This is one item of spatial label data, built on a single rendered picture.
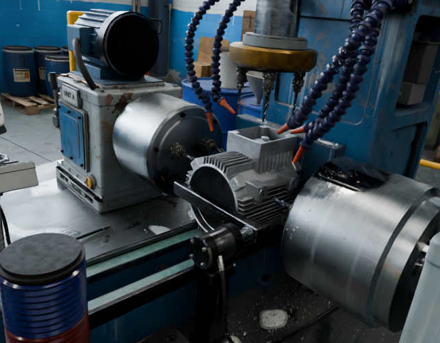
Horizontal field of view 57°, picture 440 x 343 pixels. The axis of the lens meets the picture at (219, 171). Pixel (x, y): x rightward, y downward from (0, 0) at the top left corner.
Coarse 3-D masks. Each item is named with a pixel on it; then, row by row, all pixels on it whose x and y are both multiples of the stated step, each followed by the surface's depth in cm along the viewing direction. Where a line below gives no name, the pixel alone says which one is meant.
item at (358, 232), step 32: (352, 160) 71; (320, 192) 65; (352, 192) 63; (384, 192) 61; (416, 192) 60; (288, 224) 67; (320, 224) 63; (352, 224) 60; (384, 224) 57; (416, 224) 57; (288, 256) 68; (320, 256) 63; (352, 256) 59; (384, 256) 57; (416, 256) 57; (320, 288) 66; (352, 288) 60; (384, 288) 57; (384, 320) 59
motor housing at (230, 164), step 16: (208, 160) 84; (224, 160) 82; (240, 160) 84; (192, 176) 89; (208, 176) 92; (224, 176) 80; (256, 176) 84; (272, 176) 87; (208, 192) 94; (224, 192) 97; (240, 192) 80; (272, 192) 85; (192, 208) 91; (240, 208) 79; (256, 208) 81; (272, 208) 86; (208, 224) 90; (272, 224) 88
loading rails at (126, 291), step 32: (192, 224) 93; (96, 256) 78; (128, 256) 81; (160, 256) 85; (256, 256) 91; (96, 288) 76; (128, 288) 72; (160, 288) 73; (192, 288) 79; (256, 288) 93; (0, 320) 65; (96, 320) 65; (128, 320) 70; (160, 320) 76
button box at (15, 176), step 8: (0, 168) 77; (8, 168) 78; (16, 168) 79; (24, 168) 80; (32, 168) 81; (0, 176) 77; (8, 176) 78; (16, 176) 79; (24, 176) 80; (32, 176) 81; (0, 184) 77; (8, 184) 78; (16, 184) 79; (24, 184) 80; (32, 184) 81; (0, 192) 77
